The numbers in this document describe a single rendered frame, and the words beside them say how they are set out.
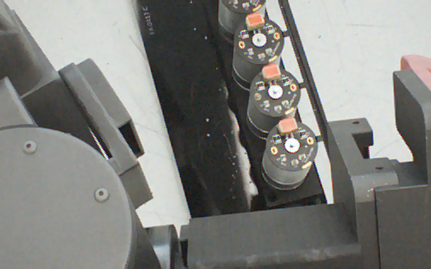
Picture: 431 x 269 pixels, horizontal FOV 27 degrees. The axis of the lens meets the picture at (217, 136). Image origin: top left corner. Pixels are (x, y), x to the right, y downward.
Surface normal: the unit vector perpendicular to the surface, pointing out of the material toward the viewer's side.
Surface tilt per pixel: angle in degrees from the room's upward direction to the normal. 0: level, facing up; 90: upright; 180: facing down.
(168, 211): 0
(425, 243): 34
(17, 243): 10
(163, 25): 0
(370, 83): 0
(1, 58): 53
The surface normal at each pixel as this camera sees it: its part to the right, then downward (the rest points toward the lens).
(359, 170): -0.11, -0.95
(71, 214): -0.07, -0.41
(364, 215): 0.00, 0.31
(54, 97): 0.44, 0.48
